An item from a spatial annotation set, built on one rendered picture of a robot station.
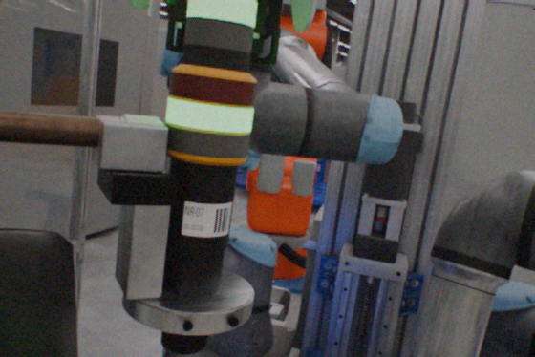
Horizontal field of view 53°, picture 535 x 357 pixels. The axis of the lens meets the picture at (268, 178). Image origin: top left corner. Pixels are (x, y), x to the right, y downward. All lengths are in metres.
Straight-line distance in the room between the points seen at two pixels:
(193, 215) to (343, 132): 0.31
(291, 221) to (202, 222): 3.99
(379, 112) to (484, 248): 0.21
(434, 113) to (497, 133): 1.00
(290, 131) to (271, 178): 3.57
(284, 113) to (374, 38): 0.64
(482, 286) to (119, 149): 0.52
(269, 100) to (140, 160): 0.29
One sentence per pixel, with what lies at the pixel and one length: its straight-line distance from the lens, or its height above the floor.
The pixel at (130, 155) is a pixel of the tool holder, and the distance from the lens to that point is 0.25.
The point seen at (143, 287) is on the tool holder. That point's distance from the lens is 0.27.
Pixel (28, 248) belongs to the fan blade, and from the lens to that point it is 0.43.
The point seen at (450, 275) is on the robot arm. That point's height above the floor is 1.38.
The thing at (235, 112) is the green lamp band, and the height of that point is 1.56.
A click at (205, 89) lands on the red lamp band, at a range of 0.25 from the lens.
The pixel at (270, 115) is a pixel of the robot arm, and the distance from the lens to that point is 0.53.
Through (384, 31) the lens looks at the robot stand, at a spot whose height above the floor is 1.70.
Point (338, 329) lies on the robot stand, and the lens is 1.16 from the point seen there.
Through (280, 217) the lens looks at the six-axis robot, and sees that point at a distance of 4.23.
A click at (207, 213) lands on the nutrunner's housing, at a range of 0.27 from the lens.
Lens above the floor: 1.58
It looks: 10 degrees down
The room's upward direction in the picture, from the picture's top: 8 degrees clockwise
